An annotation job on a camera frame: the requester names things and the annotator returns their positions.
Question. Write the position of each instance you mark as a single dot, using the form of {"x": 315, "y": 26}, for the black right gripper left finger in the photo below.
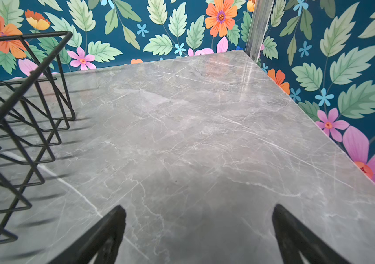
{"x": 100, "y": 244}

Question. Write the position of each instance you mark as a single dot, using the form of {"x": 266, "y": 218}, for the black wire dish rack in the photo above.
{"x": 33, "y": 111}

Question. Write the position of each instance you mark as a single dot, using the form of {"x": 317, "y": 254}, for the aluminium frame post right rear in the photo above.
{"x": 259, "y": 22}

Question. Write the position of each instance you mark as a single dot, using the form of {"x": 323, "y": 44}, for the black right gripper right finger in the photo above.
{"x": 297, "y": 243}

